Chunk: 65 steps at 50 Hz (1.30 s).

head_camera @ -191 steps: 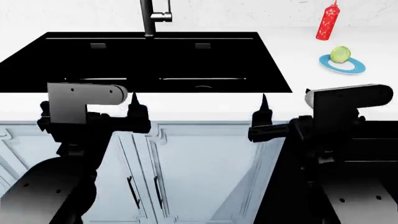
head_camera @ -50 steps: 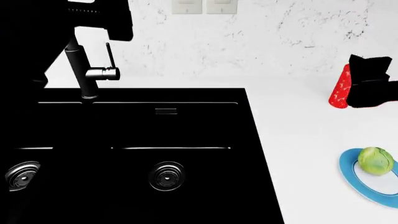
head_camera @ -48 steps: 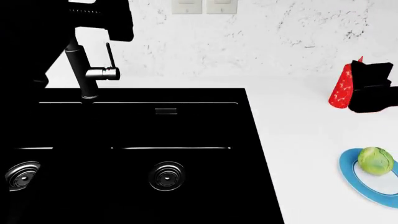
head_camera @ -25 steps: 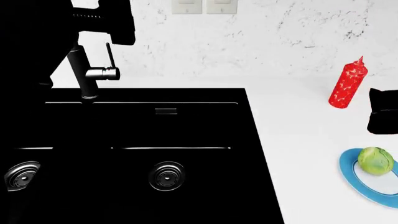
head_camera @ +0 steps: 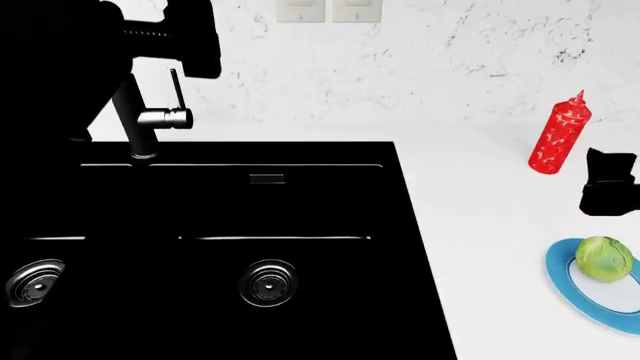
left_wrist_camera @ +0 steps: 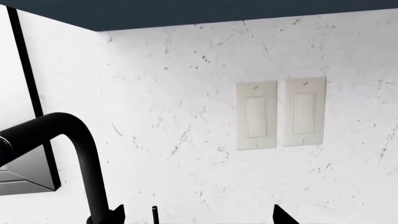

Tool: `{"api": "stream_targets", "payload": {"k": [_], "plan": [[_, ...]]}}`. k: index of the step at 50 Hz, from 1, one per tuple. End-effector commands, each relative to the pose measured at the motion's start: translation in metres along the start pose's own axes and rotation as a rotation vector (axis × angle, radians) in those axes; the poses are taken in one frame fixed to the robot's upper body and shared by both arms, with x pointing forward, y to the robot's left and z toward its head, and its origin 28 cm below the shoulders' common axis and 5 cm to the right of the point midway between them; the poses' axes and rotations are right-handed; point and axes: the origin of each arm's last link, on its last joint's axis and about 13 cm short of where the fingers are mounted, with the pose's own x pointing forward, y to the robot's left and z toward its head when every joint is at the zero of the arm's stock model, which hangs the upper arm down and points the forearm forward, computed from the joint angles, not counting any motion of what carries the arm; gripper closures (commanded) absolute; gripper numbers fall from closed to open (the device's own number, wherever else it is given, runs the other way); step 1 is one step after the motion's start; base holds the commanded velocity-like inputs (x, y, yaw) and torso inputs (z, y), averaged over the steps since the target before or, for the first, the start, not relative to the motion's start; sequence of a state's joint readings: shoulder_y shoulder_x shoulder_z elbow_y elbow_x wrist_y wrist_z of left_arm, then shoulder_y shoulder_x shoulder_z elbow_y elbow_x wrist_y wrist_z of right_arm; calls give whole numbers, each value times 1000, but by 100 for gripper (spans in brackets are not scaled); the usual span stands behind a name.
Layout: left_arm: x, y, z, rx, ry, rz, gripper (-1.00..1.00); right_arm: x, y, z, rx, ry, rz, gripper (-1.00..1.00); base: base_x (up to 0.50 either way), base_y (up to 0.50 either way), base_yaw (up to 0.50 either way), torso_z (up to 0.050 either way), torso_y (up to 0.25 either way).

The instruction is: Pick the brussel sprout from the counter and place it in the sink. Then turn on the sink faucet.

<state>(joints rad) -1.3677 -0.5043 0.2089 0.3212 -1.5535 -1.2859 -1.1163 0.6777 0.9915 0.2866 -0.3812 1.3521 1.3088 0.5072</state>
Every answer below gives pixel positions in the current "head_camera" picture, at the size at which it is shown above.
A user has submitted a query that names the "blue rimmed white plate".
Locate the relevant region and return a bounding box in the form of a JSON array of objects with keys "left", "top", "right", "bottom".
[{"left": 544, "top": 236, "right": 640, "bottom": 336}]

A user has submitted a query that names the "black double basin sink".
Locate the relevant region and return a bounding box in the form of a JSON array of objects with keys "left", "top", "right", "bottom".
[{"left": 0, "top": 140, "right": 459, "bottom": 360}]

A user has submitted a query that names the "red squeeze bottle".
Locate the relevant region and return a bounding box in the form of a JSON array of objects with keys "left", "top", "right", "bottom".
[{"left": 527, "top": 88, "right": 593, "bottom": 176}]

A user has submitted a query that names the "black faucet with steel handle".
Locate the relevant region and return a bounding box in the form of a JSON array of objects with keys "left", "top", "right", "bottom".
[{"left": 110, "top": 68, "right": 195, "bottom": 161}]

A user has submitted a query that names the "green brussel sprout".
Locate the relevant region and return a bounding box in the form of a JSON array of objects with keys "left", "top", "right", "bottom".
[{"left": 574, "top": 234, "right": 636, "bottom": 284}]

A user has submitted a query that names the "round steel sink drain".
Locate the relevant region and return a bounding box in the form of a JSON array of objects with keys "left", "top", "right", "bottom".
[
  {"left": 238, "top": 258, "right": 301, "bottom": 309},
  {"left": 4, "top": 258, "right": 67, "bottom": 309}
]

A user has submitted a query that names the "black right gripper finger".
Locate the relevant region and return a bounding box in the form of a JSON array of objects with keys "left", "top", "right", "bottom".
[
  {"left": 605, "top": 151, "right": 639, "bottom": 185},
  {"left": 585, "top": 147, "right": 610, "bottom": 186}
]

